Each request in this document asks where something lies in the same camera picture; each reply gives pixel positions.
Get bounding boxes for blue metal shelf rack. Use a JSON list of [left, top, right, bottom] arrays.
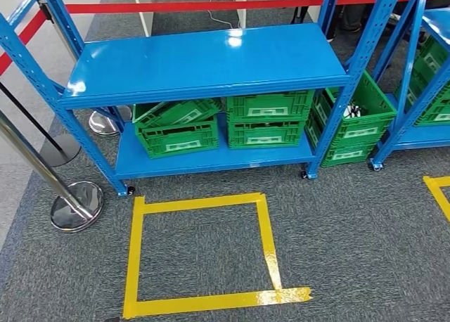
[[0, 0, 405, 198], [362, 0, 450, 172]]

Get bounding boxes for red barrier belt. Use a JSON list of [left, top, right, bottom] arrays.
[[65, 0, 450, 14], [0, 10, 48, 76]]

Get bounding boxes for chrome barrier stanchion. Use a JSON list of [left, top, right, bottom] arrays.
[[0, 110, 104, 232], [36, 0, 133, 137]]

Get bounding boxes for white and black parts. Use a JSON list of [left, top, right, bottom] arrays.
[[342, 103, 363, 120]]

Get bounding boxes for white desk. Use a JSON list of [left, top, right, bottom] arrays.
[[131, 0, 248, 37]]

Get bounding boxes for person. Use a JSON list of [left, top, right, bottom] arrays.
[[325, 0, 374, 42]]

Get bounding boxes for black pole stand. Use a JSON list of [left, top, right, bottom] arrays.
[[0, 81, 82, 168]]

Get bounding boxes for white floor cable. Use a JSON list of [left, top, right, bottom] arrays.
[[205, 0, 235, 30]]

